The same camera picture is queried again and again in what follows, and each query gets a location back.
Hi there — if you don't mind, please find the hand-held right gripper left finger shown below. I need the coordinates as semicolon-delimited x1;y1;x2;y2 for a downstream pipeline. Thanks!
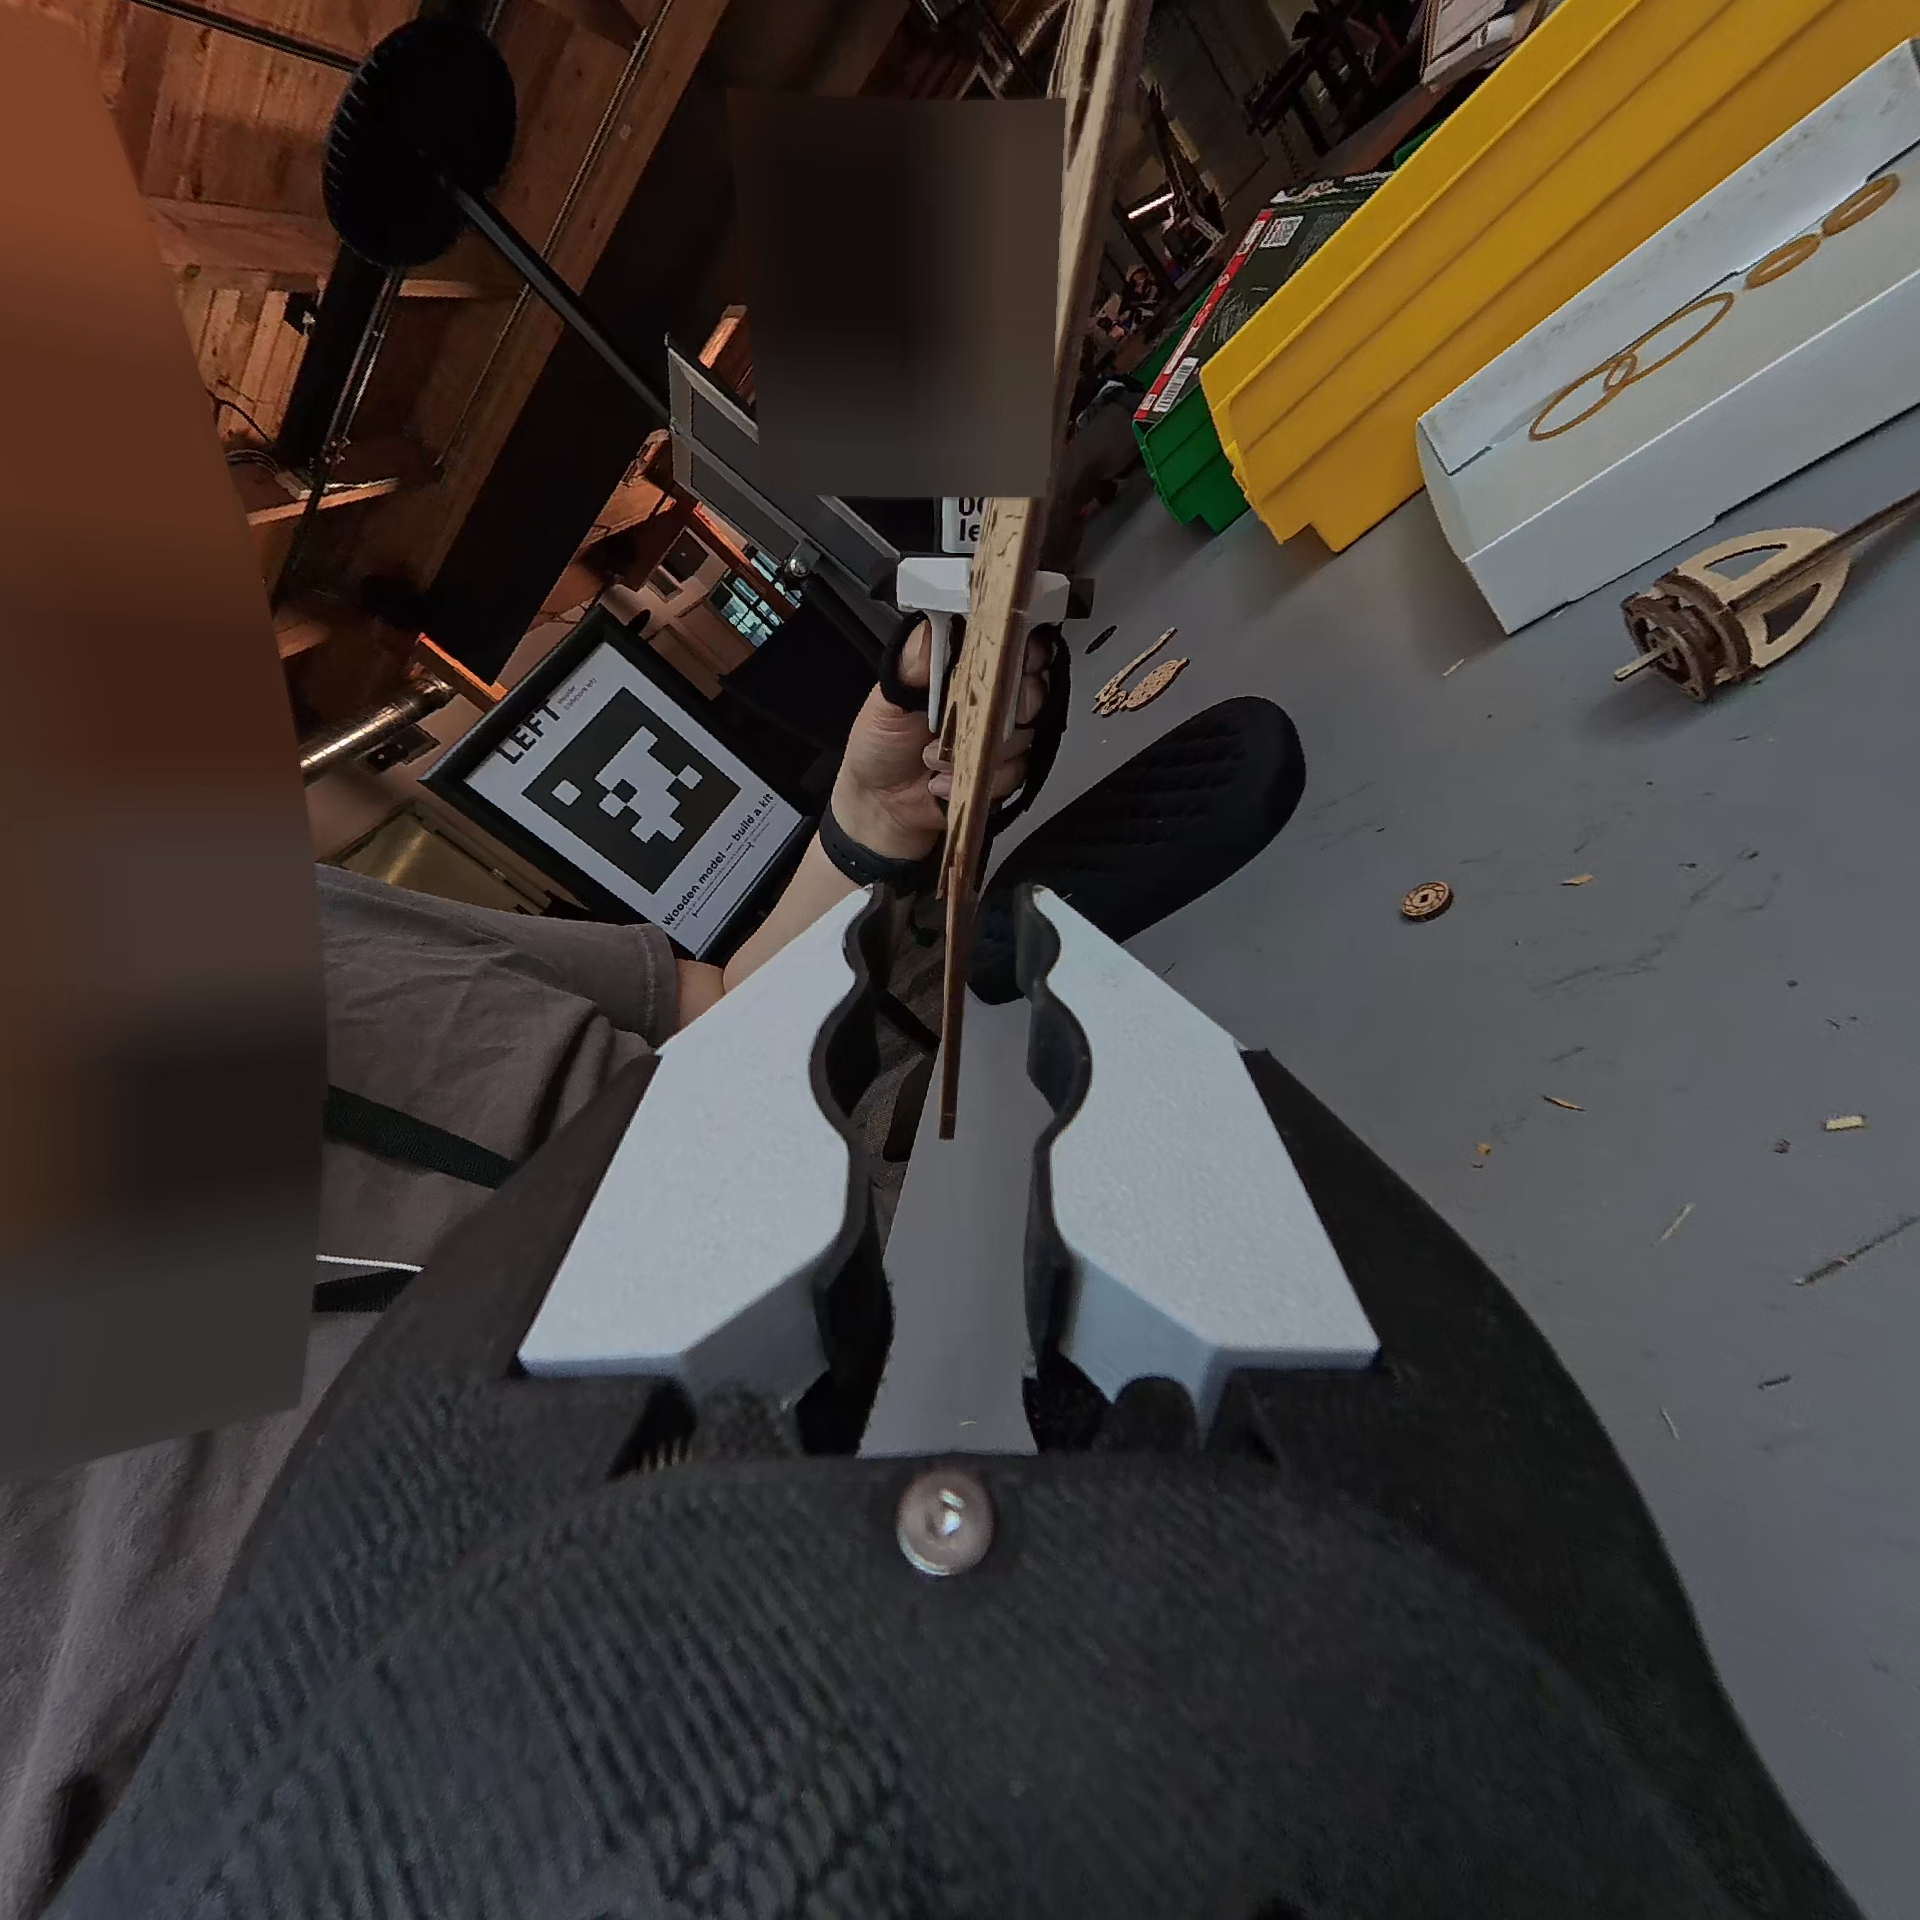
517;881;894;1441

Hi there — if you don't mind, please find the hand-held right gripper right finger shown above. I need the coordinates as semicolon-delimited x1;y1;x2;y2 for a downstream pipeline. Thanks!
1018;881;1385;1417

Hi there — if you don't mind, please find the laser-cut wooden parts sheet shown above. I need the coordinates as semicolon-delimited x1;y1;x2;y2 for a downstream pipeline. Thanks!
934;0;1159;1144

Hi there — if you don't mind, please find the person's left forearm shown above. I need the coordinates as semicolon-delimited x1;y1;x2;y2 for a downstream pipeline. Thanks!
683;857;879;1036

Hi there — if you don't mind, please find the wooden spindle model assembly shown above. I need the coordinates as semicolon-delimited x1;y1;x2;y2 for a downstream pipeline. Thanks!
1613;485;1920;705

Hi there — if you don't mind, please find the person's left hand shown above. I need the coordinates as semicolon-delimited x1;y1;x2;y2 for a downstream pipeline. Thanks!
828;659;961;859

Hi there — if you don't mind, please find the black wrist band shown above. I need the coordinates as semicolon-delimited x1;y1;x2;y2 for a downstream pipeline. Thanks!
821;797;924;891

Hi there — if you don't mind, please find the framed left marker sign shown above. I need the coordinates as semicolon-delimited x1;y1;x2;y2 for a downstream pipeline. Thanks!
421;605;817;963

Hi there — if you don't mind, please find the green red label kit box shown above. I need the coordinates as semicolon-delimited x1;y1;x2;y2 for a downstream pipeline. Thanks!
1133;172;1389;425

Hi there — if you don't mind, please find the yellow plastic bin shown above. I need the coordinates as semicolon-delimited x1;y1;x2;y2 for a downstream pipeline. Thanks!
1197;0;1854;557

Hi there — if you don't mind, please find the white cardboard tray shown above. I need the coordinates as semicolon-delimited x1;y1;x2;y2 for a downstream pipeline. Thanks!
1410;33;1920;638

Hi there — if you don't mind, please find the black round ceiling fan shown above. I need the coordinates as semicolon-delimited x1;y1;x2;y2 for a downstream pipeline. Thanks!
322;14;518;271

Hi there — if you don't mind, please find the grey metal frame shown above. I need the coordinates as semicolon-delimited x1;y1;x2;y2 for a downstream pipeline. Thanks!
666;337;903;578

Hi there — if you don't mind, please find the black strap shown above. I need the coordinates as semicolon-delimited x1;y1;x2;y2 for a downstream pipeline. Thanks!
322;1087;512;1189

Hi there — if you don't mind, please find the wooden double ring piece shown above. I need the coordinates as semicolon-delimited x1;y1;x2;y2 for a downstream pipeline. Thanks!
1529;291;1742;442

